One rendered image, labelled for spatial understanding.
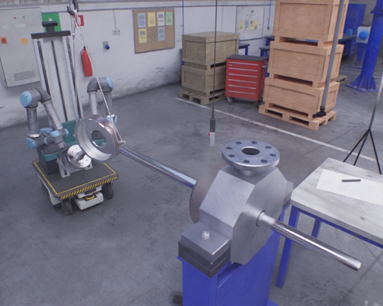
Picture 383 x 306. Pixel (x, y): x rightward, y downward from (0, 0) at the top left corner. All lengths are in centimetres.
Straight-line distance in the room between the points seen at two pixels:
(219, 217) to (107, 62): 583
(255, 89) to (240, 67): 53
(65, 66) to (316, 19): 387
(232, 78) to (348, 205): 465
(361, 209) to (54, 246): 255
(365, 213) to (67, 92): 275
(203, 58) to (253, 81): 108
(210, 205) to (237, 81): 513
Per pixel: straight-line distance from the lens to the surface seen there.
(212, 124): 252
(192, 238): 137
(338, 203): 217
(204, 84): 639
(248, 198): 133
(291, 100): 576
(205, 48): 627
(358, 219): 208
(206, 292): 152
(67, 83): 326
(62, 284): 282
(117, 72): 705
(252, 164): 130
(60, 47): 320
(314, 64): 550
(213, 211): 137
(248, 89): 635
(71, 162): 253
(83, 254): 300
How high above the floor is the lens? 204
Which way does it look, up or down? 27 degrees down
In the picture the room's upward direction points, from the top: straight up
